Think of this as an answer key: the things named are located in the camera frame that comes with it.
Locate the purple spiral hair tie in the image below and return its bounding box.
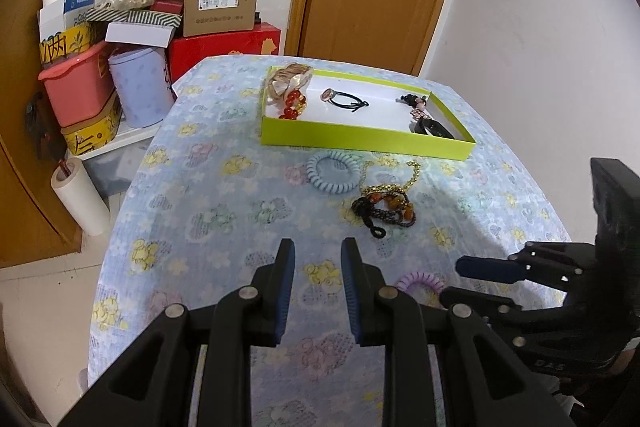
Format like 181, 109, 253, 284
394, 271, 446, 301

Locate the dark amber bead necklace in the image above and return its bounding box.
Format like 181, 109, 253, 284
350, 188, 418, 241

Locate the light blue spiral hair tie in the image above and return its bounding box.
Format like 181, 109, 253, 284
305, 148, 362, 195

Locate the black hair tie with charms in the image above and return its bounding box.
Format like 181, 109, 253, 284
399, 92, 432, 122

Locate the black hair tie with bead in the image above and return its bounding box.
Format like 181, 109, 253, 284
319, 86, 370, 113

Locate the red bead bracelet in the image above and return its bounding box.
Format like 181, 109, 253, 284
278, 89, 308, 122

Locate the amber hair claw clip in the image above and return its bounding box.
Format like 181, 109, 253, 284
265, 63, 314, 105

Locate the floral blue table cloth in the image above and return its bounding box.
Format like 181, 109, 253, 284
88, 55, 568, 426

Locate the white tray with green rim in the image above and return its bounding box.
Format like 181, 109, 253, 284
260, 69, 475, 160

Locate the clear plastic storage bin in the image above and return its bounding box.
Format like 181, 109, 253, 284
79, 120, 160, 198

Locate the yellow patterned box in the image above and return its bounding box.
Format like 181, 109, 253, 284
61, 91, 122, 156

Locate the pink plastic tub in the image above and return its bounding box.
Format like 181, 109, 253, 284
38, 41, 115, 128

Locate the light blue cylindrical tin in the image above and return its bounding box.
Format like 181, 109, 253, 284
108, 46, 175, 129

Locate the red gift box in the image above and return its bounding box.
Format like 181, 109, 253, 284
167, 23, 281, 82

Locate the white flat box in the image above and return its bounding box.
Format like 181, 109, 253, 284
105, 22, 175, 48

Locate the striped green white box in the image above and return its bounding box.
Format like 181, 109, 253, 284
84, 8, 182, 28

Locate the white blue carton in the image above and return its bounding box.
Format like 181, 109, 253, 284
38, 0, 94, 41

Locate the small red box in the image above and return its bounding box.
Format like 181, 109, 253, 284
150, 0, 183, 15

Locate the gold chain necklace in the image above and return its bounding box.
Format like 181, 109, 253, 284
357, 159, 422, 200

